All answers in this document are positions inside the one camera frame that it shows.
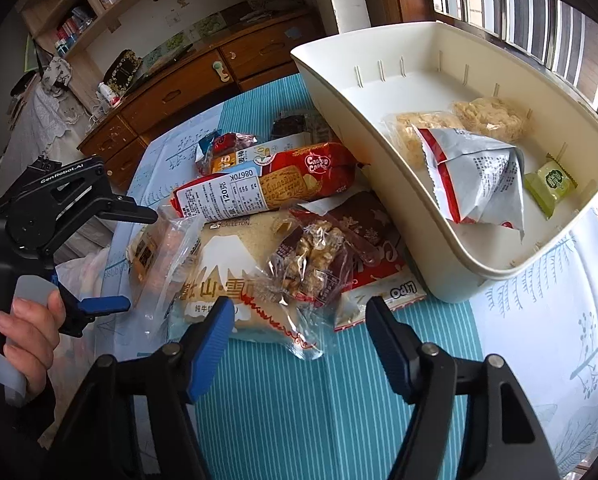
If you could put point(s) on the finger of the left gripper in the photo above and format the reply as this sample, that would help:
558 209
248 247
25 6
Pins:
124 209
80 313

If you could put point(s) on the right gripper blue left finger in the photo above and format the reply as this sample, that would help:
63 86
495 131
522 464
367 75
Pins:
197 354

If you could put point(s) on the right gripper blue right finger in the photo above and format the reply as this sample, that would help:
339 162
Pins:
417 371

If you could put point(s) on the mountain print bread bag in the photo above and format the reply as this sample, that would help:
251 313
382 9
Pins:
231 261

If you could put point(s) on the blue foil candy pack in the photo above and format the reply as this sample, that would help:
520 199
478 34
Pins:
204 151

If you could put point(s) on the red Lipo biscuit bag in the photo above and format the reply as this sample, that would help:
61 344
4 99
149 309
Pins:
379 263

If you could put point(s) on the red candy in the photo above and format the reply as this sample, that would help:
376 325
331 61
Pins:
231 142

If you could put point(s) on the orange oats bar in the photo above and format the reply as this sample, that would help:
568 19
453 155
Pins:
259 153

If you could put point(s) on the walnut snack clear pack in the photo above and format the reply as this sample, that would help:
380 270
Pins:
315 258

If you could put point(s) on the red blue cookie roll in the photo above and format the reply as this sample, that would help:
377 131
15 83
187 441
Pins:
309 173

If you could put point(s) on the dark brownie pack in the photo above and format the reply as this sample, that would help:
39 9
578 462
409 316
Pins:
311 123

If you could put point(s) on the silver foil snack bag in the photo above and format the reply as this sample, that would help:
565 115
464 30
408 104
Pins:
476 179

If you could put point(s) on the green pineapple cake pack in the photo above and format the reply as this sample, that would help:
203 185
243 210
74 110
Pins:
549 185

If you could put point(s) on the peanut cracker clear pack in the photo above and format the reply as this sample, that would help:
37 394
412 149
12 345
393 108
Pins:
402 132

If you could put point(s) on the square rice cracker pack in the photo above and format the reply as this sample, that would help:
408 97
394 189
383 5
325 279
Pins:
491 117

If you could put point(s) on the brown soda cracker pack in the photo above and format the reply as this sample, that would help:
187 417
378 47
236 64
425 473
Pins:
160 256

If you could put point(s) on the person's left hand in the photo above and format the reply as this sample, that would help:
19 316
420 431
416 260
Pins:
32 333

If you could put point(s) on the pastel floral blanket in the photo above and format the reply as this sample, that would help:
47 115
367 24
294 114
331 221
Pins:
74 356

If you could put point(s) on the blue patterned tablecloth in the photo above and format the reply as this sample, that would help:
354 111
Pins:
270 415

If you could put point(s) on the white red small bottle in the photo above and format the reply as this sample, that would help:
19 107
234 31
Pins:
112 98

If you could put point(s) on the black gold ornate box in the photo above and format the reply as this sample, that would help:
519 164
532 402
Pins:
122 71

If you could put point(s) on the wooden bookshelf with books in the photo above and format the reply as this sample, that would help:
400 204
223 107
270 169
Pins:
104 28

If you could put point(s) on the white plastic storage bin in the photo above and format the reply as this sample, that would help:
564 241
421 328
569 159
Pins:
356 79

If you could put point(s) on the wooden desk with drawers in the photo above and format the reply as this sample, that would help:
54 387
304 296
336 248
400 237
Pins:
228 63

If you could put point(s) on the metal window bars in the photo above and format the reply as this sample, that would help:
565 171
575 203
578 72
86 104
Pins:
561 35

